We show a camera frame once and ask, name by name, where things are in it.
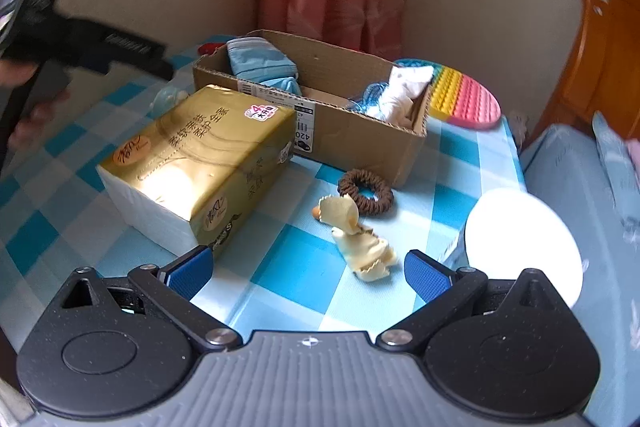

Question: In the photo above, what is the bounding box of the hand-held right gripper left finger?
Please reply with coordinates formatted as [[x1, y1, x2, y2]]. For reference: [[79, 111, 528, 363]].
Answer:
[[59, 244, 243, 353]]

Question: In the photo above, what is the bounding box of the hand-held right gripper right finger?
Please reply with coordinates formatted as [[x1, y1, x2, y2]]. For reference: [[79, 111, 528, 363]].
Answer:
[[375, 249, 573, 350]]

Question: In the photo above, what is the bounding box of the brown scrunchie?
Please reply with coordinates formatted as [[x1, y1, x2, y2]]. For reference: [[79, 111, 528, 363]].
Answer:
[[337, 168, 394, 215]]

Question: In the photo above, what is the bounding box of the yellow cloth duck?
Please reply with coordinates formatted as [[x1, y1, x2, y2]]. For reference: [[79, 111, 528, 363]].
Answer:
[[312, 196, 399, 284]]

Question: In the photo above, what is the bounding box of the blue duck plush toy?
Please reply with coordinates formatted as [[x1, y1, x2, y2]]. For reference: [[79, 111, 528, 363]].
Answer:
[[151, 86, 191, 114]]

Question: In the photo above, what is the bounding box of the brown cardboard box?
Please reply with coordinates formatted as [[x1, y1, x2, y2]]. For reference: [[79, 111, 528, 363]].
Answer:
[[192, 29, 435, 188]]

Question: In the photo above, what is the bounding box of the blue face mask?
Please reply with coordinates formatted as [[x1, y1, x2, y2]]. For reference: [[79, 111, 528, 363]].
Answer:
[[260, 74, 304, 98], [226, 37, 297, 80]]

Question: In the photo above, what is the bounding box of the white cloth bunny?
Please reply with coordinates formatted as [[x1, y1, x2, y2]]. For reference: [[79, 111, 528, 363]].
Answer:
[[367, 66, 434, 122]]

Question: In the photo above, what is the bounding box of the blue string bundle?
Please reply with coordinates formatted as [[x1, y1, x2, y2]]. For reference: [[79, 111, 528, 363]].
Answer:
[[347, 82, 396, 112]]

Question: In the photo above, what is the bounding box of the person's left hand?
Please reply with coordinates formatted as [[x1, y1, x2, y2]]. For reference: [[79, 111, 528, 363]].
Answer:
[[0, 58, 71, 152]]

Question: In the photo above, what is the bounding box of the clear jar with white lid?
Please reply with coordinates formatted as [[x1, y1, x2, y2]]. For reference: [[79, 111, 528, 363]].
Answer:
[[440, 188, 585, 309]]

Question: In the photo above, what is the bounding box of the blue checkered tablecloth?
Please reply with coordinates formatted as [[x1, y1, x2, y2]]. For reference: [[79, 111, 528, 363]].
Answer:
[[0, 42, 526, 348]]

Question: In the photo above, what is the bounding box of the gold tissue pack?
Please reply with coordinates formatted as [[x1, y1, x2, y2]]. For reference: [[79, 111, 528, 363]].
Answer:
[[96, 84, 297, 258]]

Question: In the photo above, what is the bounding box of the blue floral bed sheet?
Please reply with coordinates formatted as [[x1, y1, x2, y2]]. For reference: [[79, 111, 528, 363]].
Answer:
[[520, 124, 640, 408]]

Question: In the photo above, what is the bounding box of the rainbow pop bubble toy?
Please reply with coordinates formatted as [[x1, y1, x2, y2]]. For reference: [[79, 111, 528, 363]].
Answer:
[[395, 58, 502, 131]]

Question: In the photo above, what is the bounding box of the blue leaf print pillow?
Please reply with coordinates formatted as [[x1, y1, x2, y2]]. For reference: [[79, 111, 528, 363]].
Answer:
[[592, 111, 640, 228]]

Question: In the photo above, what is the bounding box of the pink floral pillow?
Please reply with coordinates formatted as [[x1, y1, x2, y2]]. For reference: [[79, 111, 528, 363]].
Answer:
[[622, 139, 640, 172]]

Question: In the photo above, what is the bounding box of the wooden headboard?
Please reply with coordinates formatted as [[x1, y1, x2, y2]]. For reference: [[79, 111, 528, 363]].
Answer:
[[530, 0, 640, 142]]

